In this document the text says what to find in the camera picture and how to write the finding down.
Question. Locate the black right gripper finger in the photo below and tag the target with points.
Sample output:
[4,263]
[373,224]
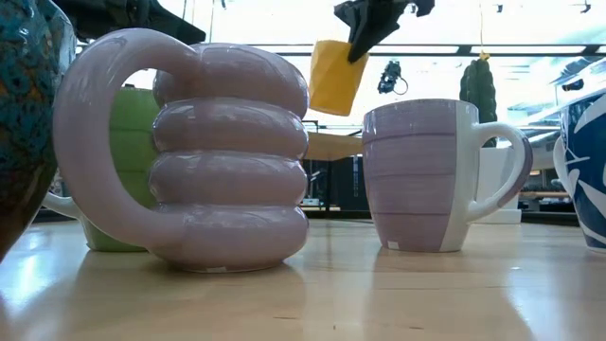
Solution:
[367,40]

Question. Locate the yellow ceramic mug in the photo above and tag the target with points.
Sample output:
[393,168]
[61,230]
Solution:
[331,80]

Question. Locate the purple and white striped mug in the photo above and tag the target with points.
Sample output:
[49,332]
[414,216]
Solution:
[412,180]

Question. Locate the blue and white patterned mug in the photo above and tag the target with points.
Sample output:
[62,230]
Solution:
[587,166]

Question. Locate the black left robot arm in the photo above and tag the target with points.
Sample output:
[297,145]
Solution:
[118,19]

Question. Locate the black hanging object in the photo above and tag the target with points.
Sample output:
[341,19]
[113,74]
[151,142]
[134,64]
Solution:
[390,76]

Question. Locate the wooden shelf with black legs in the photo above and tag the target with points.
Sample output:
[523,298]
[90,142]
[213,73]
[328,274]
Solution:
[331,147]

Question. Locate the green cactus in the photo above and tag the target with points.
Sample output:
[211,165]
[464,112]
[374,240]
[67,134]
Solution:
[478,95]

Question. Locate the white plant pot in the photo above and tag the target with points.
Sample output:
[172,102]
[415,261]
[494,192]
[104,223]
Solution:
[497,189]

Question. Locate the black aluminium table frame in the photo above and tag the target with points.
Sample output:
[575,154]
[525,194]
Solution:
[341,214]

